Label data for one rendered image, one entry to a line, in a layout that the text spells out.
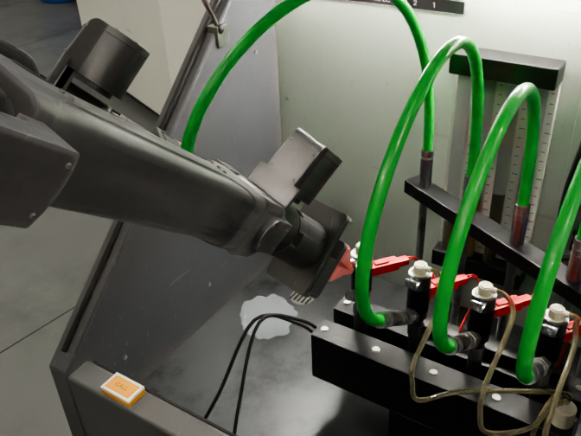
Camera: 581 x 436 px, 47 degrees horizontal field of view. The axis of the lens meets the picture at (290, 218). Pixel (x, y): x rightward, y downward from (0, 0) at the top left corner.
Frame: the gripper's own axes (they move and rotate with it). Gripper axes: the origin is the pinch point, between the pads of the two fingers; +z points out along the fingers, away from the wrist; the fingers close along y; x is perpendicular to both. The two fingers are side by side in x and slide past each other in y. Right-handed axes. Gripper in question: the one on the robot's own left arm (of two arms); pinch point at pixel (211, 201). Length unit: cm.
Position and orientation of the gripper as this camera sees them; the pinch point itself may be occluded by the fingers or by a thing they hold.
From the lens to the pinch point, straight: 76.1
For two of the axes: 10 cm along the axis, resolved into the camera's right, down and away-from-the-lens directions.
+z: 7.8, 5.0, 3.9
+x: -5.7, 8.1, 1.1
